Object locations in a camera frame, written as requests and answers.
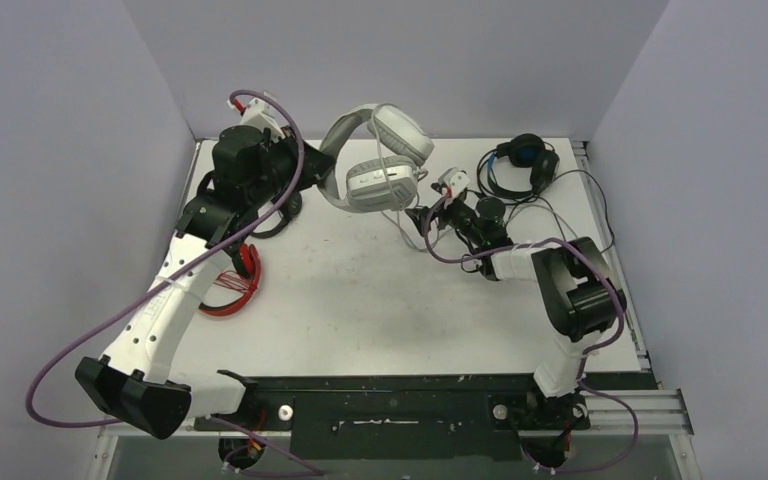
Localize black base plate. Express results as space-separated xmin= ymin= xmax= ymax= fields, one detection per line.
xmin=222 ymin=374 xmax=591 ymax=461

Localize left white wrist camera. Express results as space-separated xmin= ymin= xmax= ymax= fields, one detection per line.
xmin=227 ymin=97 xmax=288 ymax=142

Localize white grey headphones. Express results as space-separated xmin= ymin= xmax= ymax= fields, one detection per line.
xmin=318 ymin=103 xmax=434 ymax=213

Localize red black headphones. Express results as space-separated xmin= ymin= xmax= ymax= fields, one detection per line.
xmin=199 ymin=244 xmax=263 ymax=317

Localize black blue headphones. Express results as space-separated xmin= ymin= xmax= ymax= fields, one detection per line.
xmin=476 ymin=133 xmax=560 ymax=206

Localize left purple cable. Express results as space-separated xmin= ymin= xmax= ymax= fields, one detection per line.
xmin=24 ymin=89 xmax=327 ymax=478

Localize small black headphones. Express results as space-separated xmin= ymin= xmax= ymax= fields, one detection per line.
xmin=250 ymin=192 xmax=303 ymax=239

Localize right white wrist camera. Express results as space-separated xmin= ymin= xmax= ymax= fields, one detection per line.
xmin=437 ymin=168 xmax=470 ymax=199

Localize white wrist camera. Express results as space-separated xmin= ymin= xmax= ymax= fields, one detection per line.
xmin=437 ymin=168 xmax=470 ymax=199
xmin=227 ymin=97 xmax=288 ymax=142

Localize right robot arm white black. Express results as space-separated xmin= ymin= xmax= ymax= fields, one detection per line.
xmin=406 ymin=197 xmax=627 ymax=428

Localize black headset cable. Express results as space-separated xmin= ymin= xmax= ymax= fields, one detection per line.
xmin=489 ymin=168 xmax=616 ymax=262

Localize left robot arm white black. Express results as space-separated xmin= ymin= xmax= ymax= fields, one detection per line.
xmin=75 ymin=126 xmax=336 ymax=439

